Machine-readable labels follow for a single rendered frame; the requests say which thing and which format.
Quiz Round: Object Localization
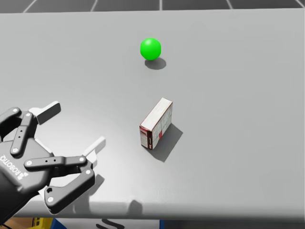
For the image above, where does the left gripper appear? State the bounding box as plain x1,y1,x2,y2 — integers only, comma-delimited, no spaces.
0,101,107,225

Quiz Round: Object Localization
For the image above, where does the red and white carton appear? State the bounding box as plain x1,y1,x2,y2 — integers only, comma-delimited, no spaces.
139,97,173,150

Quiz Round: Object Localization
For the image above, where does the green ball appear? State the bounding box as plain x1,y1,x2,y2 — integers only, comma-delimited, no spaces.
140,37,162,61

